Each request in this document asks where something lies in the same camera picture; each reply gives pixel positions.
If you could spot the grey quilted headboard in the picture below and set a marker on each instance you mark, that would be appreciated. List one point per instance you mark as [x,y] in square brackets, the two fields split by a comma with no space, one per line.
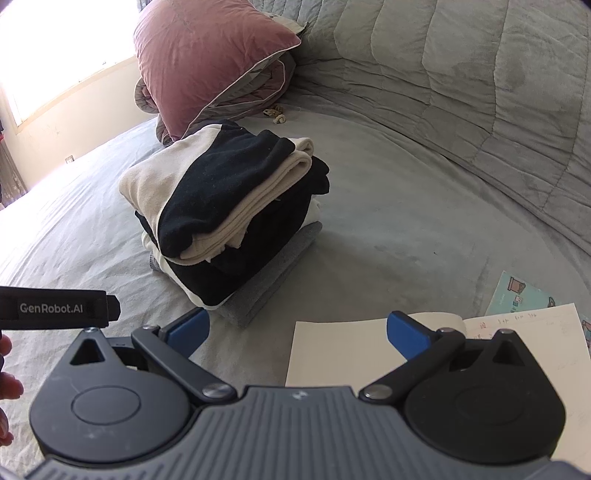
[438,92]

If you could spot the grey bed sheet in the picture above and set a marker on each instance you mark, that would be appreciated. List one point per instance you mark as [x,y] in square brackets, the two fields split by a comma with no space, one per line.
[392,230]

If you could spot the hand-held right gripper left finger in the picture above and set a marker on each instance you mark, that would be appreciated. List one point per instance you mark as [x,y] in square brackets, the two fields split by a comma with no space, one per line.
[189,334]

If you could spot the person's left hand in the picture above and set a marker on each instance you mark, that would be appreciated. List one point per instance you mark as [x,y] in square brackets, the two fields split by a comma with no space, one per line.
[9,390]

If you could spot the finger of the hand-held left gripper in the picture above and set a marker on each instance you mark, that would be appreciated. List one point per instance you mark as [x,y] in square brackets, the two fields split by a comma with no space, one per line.
[104,308]

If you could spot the folded black garment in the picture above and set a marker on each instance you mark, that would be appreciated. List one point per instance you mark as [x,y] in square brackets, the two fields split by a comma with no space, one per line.
[240,277]

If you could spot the beige and black raglan shirt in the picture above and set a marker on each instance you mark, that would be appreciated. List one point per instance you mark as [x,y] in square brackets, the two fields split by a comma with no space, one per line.
[221,184]

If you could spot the small beige trinket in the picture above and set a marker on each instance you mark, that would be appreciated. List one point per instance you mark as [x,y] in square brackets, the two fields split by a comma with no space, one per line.
[277,116]

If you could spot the light blue illustrated card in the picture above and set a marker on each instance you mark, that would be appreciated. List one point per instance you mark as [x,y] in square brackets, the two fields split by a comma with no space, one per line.
[512,295]

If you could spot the open paper notebook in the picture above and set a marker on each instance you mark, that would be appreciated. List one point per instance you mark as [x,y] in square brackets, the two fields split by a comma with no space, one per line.
[332,350]

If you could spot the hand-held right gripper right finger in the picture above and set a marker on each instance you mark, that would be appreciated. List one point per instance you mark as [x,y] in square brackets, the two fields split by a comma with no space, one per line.
[406,337]

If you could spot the pink velvet pillow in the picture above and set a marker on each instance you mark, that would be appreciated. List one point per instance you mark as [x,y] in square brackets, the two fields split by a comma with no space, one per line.
[207,55]

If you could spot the window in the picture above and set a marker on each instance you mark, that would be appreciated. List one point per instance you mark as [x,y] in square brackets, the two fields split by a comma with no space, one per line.
[55,55]

